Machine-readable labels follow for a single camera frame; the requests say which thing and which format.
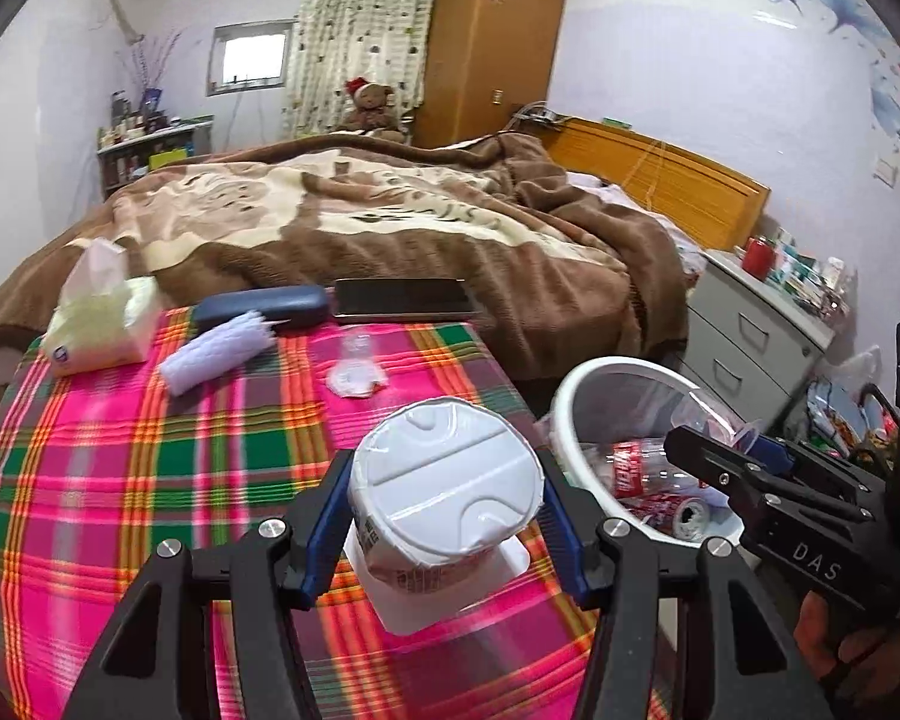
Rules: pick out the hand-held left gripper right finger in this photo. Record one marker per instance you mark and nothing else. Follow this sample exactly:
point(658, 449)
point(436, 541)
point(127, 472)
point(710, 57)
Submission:
point(562, 532)

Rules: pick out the soft tissue pack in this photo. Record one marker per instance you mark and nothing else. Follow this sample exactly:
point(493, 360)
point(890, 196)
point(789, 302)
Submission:
point(97, 315)

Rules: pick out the small window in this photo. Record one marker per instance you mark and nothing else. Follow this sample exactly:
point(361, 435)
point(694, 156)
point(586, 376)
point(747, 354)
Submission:
point(251, 56)

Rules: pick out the clutter of small boxes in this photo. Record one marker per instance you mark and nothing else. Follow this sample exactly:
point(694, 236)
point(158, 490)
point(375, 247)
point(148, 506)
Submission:
point(810, 277)

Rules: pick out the heart print curtain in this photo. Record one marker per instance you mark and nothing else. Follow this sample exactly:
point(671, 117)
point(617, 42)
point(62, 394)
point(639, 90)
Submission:
point(352, 30)

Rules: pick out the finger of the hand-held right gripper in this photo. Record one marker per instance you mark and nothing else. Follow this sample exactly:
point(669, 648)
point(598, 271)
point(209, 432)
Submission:
point(772, 454)
point(712, 465)

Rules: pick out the black smartphone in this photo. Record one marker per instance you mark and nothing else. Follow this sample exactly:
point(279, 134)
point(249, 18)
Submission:
point(405, 298)

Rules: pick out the pink bed sheet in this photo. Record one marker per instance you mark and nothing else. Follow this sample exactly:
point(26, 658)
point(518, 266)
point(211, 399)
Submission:
point(630, 202)

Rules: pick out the white wall pipe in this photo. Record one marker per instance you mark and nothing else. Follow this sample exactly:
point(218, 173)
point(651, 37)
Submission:
point(124, 7)

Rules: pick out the grey nightstand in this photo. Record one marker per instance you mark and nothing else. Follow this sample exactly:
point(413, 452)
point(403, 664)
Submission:
point(742, 337)

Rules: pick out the red mug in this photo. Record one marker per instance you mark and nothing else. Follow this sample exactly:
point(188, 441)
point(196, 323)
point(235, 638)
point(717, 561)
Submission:
point(757, 256)

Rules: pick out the brown patterned blanket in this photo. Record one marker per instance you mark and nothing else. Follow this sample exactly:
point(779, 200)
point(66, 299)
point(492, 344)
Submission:
point(420, 225)

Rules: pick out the brown teddy bear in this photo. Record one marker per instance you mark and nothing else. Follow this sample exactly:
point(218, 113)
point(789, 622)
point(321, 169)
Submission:
point(371, 109)

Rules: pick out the white trash bin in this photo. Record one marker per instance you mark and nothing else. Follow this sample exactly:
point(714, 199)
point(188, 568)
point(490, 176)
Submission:
point(570, 420)

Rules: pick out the white wall socket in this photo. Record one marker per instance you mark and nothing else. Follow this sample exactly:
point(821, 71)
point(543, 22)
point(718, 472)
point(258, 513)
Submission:
point(886, 171)

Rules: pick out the vase with dry branches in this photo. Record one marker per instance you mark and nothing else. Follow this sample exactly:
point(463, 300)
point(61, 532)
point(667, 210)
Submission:
point(150, 71)

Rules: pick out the person's right hand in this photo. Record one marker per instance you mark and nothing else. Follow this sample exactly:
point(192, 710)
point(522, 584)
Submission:
point(862, 652)

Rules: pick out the wooden shelf unit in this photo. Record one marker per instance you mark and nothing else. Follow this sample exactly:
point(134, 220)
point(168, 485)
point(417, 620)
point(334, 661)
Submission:
point(154, 154)

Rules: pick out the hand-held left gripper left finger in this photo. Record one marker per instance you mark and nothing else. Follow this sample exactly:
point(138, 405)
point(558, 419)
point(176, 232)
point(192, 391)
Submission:
point(322, 525)

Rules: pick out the white cup with brown print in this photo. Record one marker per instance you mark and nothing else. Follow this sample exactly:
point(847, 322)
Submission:
point(442, 465)

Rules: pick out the blue dolphin wall sticker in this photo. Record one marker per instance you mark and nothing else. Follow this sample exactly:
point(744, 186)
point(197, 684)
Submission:
point(825, 7)

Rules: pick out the red cartoon drink can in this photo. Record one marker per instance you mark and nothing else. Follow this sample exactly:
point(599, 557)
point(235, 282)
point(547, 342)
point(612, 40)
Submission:
point(675, 514)

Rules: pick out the wooden wardrobe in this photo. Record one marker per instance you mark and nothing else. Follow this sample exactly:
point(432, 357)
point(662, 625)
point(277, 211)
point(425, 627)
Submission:
point(495, 37)

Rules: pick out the pink green plaid cloth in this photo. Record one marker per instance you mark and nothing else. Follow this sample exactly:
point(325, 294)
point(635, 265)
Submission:
point(120, 450)

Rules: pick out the clear plastic bottle red label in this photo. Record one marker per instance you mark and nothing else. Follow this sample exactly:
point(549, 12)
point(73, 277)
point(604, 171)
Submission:
point(645, 469)

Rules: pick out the dark blue glasses case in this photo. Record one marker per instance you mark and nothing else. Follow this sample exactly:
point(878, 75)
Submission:
point(270, 307)

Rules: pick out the orange wooden headboard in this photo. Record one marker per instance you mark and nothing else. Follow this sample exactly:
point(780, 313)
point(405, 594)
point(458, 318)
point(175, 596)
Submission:
point(667, 172)

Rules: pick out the plastic bags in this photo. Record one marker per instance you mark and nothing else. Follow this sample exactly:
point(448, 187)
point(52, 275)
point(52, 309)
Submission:
point(847, 397)

